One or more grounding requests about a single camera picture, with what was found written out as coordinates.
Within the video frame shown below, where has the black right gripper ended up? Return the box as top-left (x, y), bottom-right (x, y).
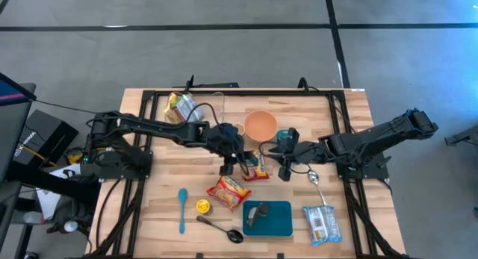
top-left (278, 127), bottom-right (319, 167)

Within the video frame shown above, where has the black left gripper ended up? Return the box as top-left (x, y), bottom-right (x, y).
top-left (206, 121), bottom-right (250, 177)

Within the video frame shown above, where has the black lid pepper shaker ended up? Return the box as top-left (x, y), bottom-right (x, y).
top-left (248, 202), bottom-right (271, 229)

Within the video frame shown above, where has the yellow lid spice can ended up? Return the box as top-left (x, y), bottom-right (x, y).
top-left (196, 199), bottom-right (214, 216)

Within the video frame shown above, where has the silver green food packet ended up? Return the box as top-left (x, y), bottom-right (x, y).
top-left (172, 93), bottom-right (205, 122)

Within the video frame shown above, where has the yellow ramen noodle packet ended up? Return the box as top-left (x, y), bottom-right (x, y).
top-left (164, 93), bottom-right (181, 124)

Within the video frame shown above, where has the blue white food packet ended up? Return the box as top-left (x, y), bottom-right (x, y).
top-left (302, 205), bottom-right (343, 248)

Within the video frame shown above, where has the red ramen noodle packet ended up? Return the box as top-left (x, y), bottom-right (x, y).
top-left (205, 175), bottom-right (252, 211)
top-left (242, 149), bottom-right (270, 182)

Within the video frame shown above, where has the orange bowl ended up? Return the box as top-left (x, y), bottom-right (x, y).
top-left (243, 109), bottom-right (279, 143)

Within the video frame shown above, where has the silver metal spoon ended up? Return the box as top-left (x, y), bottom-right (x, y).
top-left (307, 169), bottom-right (327, 207)

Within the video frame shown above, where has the large teal blue bin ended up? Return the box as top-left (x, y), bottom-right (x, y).
top-left (242, 200), bottom-right (294, 237)

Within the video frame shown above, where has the blue plastic spoon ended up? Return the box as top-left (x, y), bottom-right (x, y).
top-left (177, 187), bottom-right (189, 235)

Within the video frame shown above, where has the clear plastic container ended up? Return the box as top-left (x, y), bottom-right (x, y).
top-left (164, 90), bottom-right (226, 130)

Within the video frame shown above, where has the black shiny metal spoon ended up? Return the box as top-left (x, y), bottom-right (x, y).
top-left (196, 215), bottom-right (245, 245)

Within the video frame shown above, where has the grey floor stand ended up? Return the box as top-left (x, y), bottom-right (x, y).
top-left (444, 124), bottom-right (478, 146)

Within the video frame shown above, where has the black bag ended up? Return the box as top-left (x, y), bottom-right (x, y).
top-left (46, 193), bottom-right (94, 237)

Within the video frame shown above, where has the white paper sheet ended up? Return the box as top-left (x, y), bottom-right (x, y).
top-left (36, 163), bottom-right (81, 219)

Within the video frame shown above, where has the black desk beam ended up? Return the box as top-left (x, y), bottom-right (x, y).
top-left (5, 161), bottom-right (102, 210)

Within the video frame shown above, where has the black equipment case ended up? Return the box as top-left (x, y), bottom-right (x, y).
top-left (14, 109), bottom-right (79, 166)

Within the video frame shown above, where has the black computer monitor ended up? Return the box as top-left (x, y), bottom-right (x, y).
top-left (0, 72), bottom-right (37, 181)

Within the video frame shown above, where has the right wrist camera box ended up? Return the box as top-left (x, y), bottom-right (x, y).
top-left (277, 166), bottom-right (293, 183)

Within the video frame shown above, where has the black aluminium rig frame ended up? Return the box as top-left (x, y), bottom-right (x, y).
top-left (87, 87), bottom-right (412, 259)

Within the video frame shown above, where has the thick black cable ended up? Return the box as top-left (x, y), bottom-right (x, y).
top-left (95, 178), bottom-right (124, 252)

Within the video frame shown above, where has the thin black floor cable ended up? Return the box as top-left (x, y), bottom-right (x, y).
top-left (35, 98), bottom-right (98, 115)

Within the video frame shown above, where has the yellow cable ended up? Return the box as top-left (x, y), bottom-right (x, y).
top-left (22, 145), bottom-right (57, 166)

